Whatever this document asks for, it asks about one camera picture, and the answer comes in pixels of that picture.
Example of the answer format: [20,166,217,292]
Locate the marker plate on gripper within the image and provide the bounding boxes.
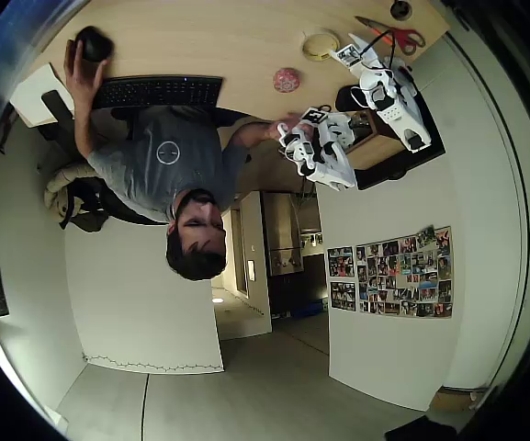
[336,44,362,68]

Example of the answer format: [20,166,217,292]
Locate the yellowish roll of tape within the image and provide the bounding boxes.
[302,28,342,62]

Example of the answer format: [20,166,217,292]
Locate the person's right hand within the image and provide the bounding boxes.
[267,112,308,144]

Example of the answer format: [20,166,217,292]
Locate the beige puffy jacket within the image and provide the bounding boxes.
[43,163,106,222]

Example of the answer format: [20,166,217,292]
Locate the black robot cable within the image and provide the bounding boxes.
[362,28,398,71]

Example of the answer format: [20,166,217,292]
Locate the person's left forearm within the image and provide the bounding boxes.
[72,92,103,158]

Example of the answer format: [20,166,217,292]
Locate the white leader arm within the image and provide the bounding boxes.
[277,114,358,191]

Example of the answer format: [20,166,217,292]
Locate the person's right forearm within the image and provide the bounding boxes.
[229,119,277,149]

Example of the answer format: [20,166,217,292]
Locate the red handled scissors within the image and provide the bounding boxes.
[354,16,427,57]

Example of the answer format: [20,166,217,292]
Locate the blue crate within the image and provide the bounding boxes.
[289,298,328,321]

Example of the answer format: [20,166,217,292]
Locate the black computer mouse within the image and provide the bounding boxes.
[74,26,116,62]

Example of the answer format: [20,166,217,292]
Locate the black white marker tag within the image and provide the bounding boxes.
[301,106,333,126]

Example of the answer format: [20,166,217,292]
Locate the pink round object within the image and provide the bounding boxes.
[272,67,301,94]

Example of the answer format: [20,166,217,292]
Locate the large photo collage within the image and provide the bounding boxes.
[355,224,455,320]

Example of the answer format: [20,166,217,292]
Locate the small photo collage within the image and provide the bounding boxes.
[327,246,355,278]
[329,280,358,313]

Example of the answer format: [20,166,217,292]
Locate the black round desk grommet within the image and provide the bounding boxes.
[389,0,413,21]

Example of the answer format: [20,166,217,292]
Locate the cardboard box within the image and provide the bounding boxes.
[429,387,482,413]

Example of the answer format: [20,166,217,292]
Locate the person's left hand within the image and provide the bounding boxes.
[62,39,110,96]

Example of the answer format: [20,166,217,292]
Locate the stainless steel fridge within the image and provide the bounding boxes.
[263,192,305,277]

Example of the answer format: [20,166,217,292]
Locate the string of fairy lights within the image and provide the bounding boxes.
[81,351,225,373]

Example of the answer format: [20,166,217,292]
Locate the black jacket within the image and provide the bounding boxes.
[57,176,167,233]

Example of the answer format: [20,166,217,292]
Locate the brown wooden board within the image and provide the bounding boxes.
[349,109,409,170]

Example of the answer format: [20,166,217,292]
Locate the white paper pad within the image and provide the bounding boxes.
[8,62,75,129]

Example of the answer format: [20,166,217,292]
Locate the man in grey t-shirt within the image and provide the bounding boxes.
[86,104,253,283]

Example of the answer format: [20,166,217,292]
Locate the black floor cable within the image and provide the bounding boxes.
[139,372,152,441]

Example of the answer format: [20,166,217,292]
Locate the black keyboard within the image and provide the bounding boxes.
[90,75,225,111]

